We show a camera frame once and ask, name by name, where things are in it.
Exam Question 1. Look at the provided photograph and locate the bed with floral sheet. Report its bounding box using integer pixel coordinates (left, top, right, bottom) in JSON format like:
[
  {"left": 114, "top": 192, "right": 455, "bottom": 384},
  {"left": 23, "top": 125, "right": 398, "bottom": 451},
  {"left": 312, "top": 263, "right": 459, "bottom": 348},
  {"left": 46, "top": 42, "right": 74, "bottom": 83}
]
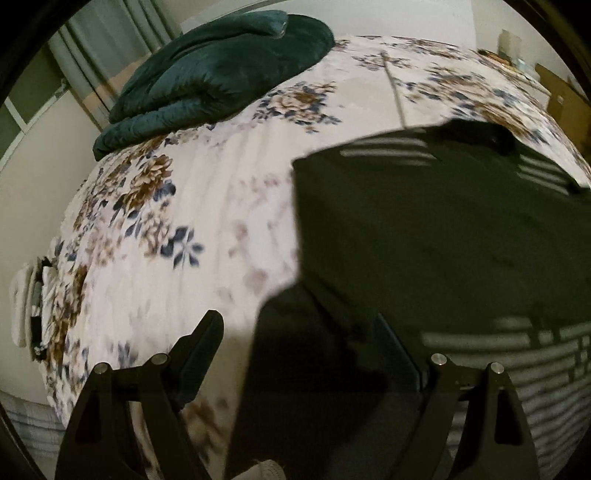
[{"left": 0, "top": 34, "right": 591, "bottom": 480}]

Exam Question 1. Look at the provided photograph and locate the beige table lamp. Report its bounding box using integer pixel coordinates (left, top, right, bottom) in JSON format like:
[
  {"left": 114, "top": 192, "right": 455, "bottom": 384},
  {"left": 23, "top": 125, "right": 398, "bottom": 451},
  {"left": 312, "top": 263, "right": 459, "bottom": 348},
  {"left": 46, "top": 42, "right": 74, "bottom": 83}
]
[{"left": 498, "top": 29, "right": 522, "bottom": 63}]

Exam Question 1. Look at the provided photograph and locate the dark garment with white stripes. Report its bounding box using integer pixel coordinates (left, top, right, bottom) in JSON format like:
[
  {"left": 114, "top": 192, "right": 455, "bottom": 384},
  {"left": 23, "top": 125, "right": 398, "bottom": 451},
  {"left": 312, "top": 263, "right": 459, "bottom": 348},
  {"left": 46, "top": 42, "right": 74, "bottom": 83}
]
[{"left": 224, "top": 117, "right": 591, "bottom": 480}]

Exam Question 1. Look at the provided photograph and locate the white nightstand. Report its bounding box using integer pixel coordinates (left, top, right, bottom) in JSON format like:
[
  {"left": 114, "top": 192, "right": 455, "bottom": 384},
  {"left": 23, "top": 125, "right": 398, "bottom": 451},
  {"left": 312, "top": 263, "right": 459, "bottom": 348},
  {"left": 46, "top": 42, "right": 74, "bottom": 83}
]
[{"left": 478, "top": 48, "right": 552, "bottom": 104}]

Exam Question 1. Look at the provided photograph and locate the dark green pillow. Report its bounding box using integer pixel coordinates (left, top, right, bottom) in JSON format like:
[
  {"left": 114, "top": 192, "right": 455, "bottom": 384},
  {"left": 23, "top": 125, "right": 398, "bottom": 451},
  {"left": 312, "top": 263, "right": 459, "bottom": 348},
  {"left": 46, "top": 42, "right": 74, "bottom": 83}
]
[{"left": 171, "top": 10, "right": 291, "bottom": 61}]

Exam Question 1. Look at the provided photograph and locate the grey-blue curtain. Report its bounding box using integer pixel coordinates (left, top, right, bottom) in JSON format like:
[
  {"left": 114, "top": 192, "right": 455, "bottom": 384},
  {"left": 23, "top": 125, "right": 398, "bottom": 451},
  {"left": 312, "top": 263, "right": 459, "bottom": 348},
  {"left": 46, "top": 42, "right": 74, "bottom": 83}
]
[{"left": 48, "top": 0, "right": 185, "bottom": 132}]

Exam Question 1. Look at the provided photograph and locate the brown cardboard box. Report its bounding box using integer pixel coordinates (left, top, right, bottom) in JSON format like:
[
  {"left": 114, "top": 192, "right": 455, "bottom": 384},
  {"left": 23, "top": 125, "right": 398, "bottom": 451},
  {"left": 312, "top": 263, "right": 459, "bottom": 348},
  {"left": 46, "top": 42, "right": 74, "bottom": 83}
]
[{"left": 534, "top": 62, "right": 591, "bottom": 141}]

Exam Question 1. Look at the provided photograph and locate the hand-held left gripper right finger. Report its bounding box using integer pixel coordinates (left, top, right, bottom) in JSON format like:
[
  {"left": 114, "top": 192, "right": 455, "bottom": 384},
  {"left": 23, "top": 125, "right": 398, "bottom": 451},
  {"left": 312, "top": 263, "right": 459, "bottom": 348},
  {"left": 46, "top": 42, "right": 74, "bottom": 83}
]
[{"left": 374, "top": 311, "right": 541, "bottom": 480}]

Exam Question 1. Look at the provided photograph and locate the window with white frame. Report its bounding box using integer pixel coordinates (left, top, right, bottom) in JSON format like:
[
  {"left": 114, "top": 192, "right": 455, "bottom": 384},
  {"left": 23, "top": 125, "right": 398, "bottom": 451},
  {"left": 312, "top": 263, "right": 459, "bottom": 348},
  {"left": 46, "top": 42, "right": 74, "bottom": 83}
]
[{"left": 0, "top": 46, "right": 70, "bottom": 155}]

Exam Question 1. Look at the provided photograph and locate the thin metal rod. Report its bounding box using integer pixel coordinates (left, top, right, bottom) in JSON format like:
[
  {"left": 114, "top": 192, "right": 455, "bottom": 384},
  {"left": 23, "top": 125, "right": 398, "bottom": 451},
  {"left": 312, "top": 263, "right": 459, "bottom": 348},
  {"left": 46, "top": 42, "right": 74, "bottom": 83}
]
[{"left": 382, "top": 52, "right": 408, "bottom": 127}]

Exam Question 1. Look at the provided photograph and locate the pile of white clothes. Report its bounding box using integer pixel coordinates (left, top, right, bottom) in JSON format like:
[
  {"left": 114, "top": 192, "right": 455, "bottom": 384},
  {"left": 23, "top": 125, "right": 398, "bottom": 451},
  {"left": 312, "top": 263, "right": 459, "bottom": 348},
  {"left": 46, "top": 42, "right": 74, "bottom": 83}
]
[{"left": 10, "top": 257, "right": 58, "bottom": 361}]

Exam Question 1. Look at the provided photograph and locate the dark green blanket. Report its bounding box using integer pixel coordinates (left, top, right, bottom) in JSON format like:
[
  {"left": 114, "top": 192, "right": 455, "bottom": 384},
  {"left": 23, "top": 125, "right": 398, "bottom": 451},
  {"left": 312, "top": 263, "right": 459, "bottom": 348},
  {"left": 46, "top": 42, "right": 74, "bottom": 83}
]
[{"left": 92, "top": 11, "right": 336, "bottom": 161}]

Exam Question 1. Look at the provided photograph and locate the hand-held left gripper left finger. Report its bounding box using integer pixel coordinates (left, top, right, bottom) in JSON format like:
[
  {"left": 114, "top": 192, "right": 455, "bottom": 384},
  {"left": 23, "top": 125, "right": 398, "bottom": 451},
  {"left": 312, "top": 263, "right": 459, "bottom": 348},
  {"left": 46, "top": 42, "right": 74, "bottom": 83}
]
[{"left": 54, "top": 310, "right": 225, "bottom": 480}]

